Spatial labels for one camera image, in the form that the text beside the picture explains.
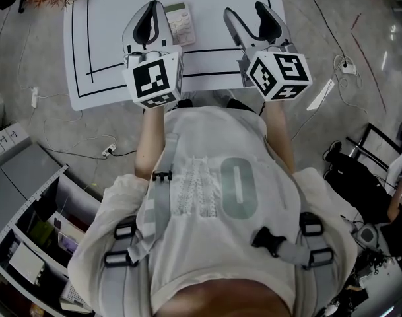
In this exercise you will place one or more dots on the grey box with sockets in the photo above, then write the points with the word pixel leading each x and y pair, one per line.
pixel 4 140

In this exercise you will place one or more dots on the tablet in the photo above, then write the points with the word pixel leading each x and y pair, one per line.
pixel 67 243

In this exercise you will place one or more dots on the white perforated shelving unit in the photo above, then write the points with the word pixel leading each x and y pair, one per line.
pixel 22 211

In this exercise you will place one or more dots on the white device box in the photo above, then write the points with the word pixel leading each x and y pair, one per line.
pixel 26 267

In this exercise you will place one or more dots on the person's left forearm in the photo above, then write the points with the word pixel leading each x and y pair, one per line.
pixel 151 137

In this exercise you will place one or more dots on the black trousers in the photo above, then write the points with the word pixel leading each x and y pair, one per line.
pixel 240 106

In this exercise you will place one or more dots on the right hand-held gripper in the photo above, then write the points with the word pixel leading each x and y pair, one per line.
pixel 280 74

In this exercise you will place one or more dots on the grey cabinet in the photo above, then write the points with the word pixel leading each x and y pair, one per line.
pixel 22 177

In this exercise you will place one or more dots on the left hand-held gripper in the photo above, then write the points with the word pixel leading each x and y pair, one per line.
pixel 151 81

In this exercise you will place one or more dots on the white power strip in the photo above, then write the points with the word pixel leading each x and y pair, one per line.
pixel 109 150
pixel 34 96
pixel 348 68

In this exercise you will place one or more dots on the grey office chair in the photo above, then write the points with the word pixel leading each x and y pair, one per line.
pixel 365 234

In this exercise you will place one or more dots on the black metal frame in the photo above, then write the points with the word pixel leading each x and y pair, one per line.
pixel 372 147

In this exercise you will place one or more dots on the white calculator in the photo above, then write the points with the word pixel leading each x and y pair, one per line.
pixel 182 25

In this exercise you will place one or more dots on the white printed t-shirt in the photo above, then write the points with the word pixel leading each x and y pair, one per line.
pixel 207 137

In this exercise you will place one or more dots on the person's right forearm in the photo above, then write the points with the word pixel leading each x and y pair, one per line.
pixel 278 130

